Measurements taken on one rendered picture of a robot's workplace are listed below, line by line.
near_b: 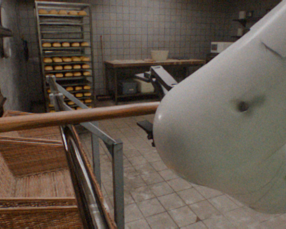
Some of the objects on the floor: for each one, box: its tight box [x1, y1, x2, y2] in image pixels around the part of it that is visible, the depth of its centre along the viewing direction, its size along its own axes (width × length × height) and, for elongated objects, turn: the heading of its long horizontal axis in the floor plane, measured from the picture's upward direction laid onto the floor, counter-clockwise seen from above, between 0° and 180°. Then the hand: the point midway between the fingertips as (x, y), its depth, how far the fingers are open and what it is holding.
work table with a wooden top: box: [104, 58, 205, 106], centre depth 559 cm, size 220×80×90 cm, turn 112°
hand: (143, 101), depth 60 cm, fingers open, 12 cm apart
